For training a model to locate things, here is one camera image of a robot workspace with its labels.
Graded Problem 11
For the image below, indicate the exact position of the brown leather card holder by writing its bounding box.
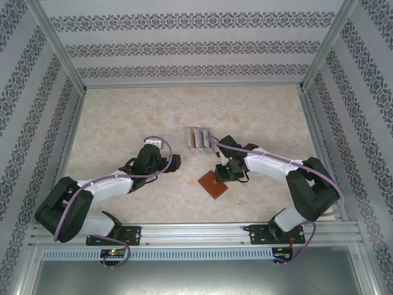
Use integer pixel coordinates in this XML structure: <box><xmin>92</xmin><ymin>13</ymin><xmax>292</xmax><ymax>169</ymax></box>
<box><xmin>197</xmin><ymin>170</ymin><xmax>230</xmax><ymax>200</ymax></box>

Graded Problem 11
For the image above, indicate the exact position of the clear acrylic card stand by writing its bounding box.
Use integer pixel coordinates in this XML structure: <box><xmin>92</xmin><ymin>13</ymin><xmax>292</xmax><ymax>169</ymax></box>
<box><xmin>185</xmin><ymin>125</ymin><xmax>218</xmax><ymax>157</ymax></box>

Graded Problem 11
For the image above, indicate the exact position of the small controller circuit board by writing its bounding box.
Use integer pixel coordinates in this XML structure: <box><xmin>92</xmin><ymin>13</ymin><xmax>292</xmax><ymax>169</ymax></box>
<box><xmin>100</xmin><ymin>249</ymin><xmax>127</xmax><ymax>259</ymax></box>
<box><xmin>273</xmin><ymin>246</ymin><xmax>295</xmax><ymax>262</ymax></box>

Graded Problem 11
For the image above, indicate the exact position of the steel sheet panel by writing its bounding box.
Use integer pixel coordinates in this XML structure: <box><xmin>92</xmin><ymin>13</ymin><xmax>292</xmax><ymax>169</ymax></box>
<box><xmin>30</xmin><ymin>260</ymin><xmax>374</xmax><ymax>295</ymax></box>

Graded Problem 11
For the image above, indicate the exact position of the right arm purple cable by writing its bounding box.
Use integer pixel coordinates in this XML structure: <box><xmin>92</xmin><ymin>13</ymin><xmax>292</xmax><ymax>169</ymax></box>
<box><xmin>205</xmin><ymin>135</ymin><xmax>344</xmax><ymax>269</ymax></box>

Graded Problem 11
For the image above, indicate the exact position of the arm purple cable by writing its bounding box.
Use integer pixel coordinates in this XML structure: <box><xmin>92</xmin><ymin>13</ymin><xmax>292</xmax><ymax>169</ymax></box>
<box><xmin>53</xmin><ymin>135</ymin><xmax>173</xmax><ymax>270</ymax></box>
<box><xmin>205</xmin><ymin>135</ymin><xmax>344</xmax><ymax>269</ymax></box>

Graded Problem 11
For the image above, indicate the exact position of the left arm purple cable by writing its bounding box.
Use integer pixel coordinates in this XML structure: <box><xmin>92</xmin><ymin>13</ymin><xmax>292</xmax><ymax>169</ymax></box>
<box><xmin>53</xmin><ymin>135</ymin><xmax>173</xmax><ymax>270</ymax></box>

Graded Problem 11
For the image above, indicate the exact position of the aluminium mounting rail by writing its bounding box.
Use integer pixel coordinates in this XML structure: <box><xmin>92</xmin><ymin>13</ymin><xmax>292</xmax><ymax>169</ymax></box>
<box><xmin>29</xmin><ymin>222</ymin><xmax>360</xmax><ymax>247</ymax></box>

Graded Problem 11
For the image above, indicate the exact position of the slotted grey cable duct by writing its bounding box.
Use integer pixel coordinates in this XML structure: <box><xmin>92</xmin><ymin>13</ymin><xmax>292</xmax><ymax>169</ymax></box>
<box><xmin>41</xmin><ymin>247</ymin><xmax>274</xmax><ymax>261</ymax></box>

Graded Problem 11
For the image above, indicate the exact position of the aluminium table side rail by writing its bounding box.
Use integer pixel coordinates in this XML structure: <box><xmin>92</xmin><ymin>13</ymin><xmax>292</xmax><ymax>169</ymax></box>
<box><xmin>42</xmin><ymin>88</ymin><xmax>88</xmax><ymax>225</ymax></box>
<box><xmin>299</xmin><ymin>88</ymin><xmax>349</xmax><ymax>221</ymax></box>

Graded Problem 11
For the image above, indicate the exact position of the aluminium frame post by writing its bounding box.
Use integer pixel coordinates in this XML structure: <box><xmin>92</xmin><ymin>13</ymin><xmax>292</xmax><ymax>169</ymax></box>
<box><xmin>298</xmin><ymin>0</ymin><xmax>360</xmax><ymax>92</ymax></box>
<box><xmin>26</xmin><ymin>0</ymin><xmax>87</xmax><ymax>93</ymax></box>

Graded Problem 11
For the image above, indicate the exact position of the aluminium frame beam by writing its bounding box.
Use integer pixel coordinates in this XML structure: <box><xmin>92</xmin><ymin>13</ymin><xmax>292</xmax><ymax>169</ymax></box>
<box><xmin>12</xmin><ymin>244</ymin><xmax>42</xmax><ymax>295</ymax></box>
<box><xmin>356</xmin><ymin>244</ymin><xmax>384</xmax><ymax>295</ymax></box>

